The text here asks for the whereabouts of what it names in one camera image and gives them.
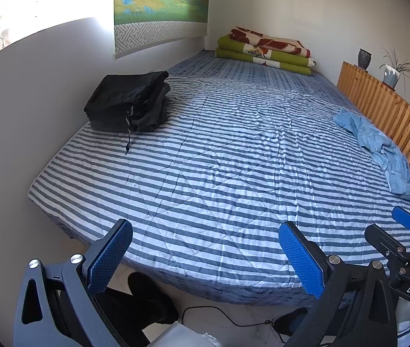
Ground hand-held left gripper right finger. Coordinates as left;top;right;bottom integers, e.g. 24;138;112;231
278;220;398;347

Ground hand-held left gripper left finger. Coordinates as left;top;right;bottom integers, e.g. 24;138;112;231
13;219;134;347

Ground black clothes stack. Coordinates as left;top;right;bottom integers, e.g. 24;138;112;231
84;70;170;155

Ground folded black pants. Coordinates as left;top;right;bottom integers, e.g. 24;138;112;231
89;116;134;133
133;83;171;133

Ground light blue crumpled garment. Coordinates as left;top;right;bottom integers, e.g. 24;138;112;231
333;108;410;206

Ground white box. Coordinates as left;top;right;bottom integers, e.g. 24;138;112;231
147;322;224;347

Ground wooden slatted headboard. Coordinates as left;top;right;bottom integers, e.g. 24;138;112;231
336;61;410;221

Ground blue striped bed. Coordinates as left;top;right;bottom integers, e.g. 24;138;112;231
27;51;410;305

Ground potted plant in pale pot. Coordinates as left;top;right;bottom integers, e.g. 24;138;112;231
378;47;410;89

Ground dark ceramic vase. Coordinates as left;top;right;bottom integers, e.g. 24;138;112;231
357;48;372;70

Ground green folded blanket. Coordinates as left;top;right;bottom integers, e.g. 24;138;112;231
214;35;316;77

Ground red floral folded blanket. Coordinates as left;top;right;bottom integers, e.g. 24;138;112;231
228;26;312;59

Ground black floor cable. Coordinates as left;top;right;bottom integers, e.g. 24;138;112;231
181;307;289;345

